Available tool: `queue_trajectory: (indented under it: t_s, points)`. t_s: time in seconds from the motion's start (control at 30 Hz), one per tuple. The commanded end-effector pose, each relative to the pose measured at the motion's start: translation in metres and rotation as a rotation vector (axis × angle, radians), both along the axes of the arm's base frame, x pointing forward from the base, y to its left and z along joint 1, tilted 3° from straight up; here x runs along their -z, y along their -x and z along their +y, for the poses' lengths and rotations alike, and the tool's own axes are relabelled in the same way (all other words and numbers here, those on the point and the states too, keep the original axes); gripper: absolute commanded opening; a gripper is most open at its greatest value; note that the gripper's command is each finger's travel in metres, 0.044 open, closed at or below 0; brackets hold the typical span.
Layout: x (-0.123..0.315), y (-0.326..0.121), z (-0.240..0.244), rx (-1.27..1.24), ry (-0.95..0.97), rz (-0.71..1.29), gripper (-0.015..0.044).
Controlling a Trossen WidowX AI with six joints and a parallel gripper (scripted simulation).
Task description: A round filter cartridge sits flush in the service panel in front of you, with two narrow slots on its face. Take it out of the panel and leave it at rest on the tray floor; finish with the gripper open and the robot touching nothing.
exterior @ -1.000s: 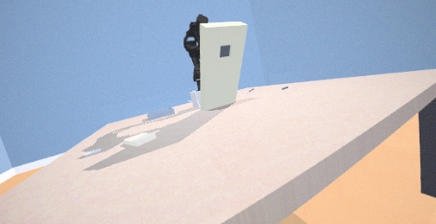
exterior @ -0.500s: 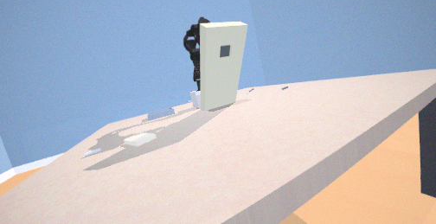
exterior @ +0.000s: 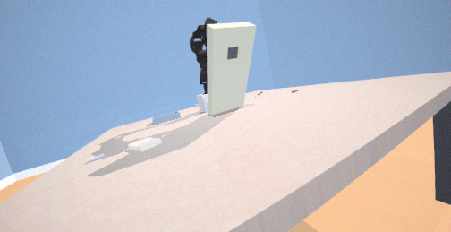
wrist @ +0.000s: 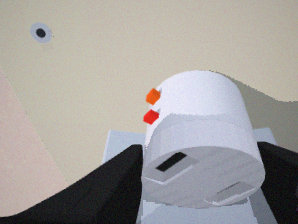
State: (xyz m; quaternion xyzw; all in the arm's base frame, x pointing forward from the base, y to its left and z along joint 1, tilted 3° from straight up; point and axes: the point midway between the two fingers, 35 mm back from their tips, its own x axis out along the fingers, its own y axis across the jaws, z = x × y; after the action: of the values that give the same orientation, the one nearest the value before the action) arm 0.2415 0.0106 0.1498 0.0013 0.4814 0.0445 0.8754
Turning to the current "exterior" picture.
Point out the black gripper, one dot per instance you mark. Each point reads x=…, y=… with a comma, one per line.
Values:
x=201, y=54

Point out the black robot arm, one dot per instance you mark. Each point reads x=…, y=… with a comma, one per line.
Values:
x=201, y=33

